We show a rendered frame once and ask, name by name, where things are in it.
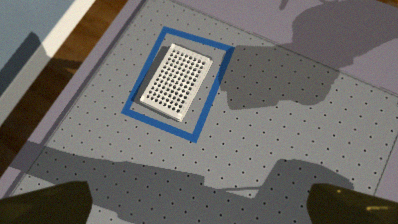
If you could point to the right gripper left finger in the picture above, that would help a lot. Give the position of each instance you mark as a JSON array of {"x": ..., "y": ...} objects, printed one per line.
[{"x": 66, "y": 203}]

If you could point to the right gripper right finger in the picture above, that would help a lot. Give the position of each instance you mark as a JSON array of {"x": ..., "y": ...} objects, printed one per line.
[{"x": 330, "y": 204}]

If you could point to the white well plate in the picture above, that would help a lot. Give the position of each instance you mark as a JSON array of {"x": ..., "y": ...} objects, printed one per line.
[{"x": 177, "y": 84}]

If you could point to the blue rectangular tape outline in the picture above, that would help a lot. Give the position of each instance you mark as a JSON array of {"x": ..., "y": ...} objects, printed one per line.
[{"x": 200, "y": 123}]

